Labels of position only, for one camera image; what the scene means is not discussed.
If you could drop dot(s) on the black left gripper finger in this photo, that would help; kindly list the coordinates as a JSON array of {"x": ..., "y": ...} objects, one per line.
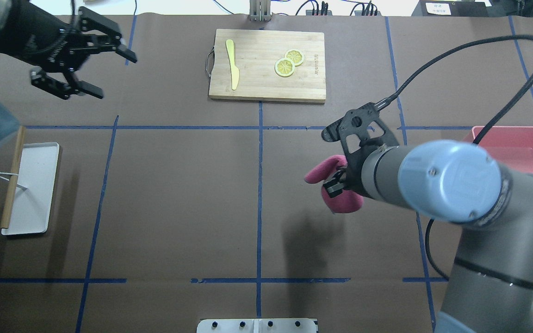
[
  {"x": 85, "y": 88},
  {"x": 126, "y": 53}
]

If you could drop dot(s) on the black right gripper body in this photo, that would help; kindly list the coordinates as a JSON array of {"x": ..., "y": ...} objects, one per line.
[{"x": 334, "y": 186}]

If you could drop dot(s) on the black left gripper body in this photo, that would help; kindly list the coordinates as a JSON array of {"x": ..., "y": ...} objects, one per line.
[{"x": 35, "y": 42}]

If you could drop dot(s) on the pink cloth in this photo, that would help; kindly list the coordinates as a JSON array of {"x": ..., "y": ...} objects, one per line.
[{"x": 329, "y": 174}]

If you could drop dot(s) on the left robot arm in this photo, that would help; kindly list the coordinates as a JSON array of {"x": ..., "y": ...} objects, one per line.
[{"x": 27, "y": 29}]

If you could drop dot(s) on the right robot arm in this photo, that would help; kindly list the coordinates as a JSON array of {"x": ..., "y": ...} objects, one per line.
[{"x": 490, "y": 289}]

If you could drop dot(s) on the yellow plastic knife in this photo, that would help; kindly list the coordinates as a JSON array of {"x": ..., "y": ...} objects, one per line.
[{"x": 234, "y": 70}]

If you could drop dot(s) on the lemon slice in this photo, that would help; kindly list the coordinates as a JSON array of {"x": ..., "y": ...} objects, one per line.
[
  {"x": 296, "y": 56},
  {"x": 284, "y": 67}
]

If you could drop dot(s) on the bamboo cutting board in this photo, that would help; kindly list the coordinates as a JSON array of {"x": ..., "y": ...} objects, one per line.
[{"x": 256, "y": 54}]

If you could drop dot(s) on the white rack tray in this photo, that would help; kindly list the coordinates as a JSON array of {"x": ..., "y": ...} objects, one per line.
[{"x": 35, "y": 188}]

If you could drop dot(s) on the pink plastic bin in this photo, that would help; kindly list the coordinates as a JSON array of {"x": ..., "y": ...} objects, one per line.
[{"x": 511, "y": 145}]

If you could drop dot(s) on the white rack wire stand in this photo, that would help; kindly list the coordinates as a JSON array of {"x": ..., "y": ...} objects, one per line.
[{"x": 6, "y": 176}]

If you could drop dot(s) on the aluminium frame post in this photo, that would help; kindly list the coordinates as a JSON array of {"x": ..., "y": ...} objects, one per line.
[{"x": 260, "y": 10}]

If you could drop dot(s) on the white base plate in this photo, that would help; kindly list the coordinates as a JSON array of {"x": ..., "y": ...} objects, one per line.
[{"x": 258, "y": 325}]

